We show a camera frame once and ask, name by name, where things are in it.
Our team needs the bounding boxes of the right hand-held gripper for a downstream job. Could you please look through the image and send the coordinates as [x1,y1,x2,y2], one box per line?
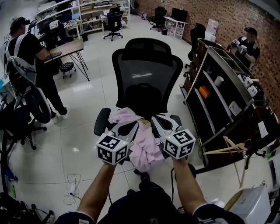
[151,115,196,160]

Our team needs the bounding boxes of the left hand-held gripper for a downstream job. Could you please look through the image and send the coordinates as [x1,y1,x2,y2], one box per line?
[95,121,140,166]

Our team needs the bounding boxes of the pink shirt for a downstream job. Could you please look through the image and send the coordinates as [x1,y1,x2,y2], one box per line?
[108,107,166,173]

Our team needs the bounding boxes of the person's left forearm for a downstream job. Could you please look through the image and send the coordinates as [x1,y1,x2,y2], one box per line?
[76,163,116,217]

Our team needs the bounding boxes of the person's right forearm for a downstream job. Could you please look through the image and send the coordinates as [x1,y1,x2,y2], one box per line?
[174,157,207,214]

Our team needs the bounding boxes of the orange box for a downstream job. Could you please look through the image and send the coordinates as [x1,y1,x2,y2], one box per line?
[198,85,211,98]

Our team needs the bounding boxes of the black mesh office chair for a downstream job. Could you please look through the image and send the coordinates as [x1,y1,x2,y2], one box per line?
[93,37,185,175]

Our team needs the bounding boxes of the black shelf cart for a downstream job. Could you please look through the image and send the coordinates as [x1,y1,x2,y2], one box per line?
[179,38,262,147]

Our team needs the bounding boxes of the white pouch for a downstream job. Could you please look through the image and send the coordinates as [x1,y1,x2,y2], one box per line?
[228,101,242,117]

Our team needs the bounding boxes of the white cup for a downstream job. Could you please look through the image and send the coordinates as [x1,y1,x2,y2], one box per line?
[213,75,225,87]

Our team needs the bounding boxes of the person's dark shirt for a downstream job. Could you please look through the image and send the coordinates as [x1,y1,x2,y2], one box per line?
[54,188,245,224]

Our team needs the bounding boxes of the white power strip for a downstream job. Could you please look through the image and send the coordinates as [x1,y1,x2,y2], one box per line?
[68,183,79,196]

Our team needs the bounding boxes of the black round stool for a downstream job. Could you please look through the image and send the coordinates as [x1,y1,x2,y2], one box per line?
[59,61,77,79]

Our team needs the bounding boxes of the white mug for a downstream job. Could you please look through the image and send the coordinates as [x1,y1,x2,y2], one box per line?
[247,84,259,96]
[241,75,254,88]

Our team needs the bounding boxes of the yellow round rug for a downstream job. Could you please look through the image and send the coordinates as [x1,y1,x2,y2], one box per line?
[223,189,244,211]

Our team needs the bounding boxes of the wooden table with black legs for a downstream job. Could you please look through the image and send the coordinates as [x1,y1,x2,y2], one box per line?
[43,38,91,82]

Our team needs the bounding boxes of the small white table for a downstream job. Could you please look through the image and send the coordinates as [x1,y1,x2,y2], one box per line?
[163,16,189,40]

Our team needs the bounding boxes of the white storage drawers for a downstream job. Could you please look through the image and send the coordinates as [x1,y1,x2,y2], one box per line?
[205,18,220,42]

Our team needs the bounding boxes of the white box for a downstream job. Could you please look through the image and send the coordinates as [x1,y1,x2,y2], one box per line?
[227,185,272,224]

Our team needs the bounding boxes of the black monitor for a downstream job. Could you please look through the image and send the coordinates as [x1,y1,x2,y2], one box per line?
[171,7,189,23]

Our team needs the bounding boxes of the white shelf racks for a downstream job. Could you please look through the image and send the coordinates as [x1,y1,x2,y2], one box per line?
[34,0,131,38]

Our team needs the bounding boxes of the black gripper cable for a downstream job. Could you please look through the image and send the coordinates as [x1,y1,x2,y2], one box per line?
[170,168,176,203]

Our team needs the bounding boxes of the white floor cable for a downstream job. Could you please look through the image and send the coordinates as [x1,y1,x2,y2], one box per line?
[63,173,82,206]

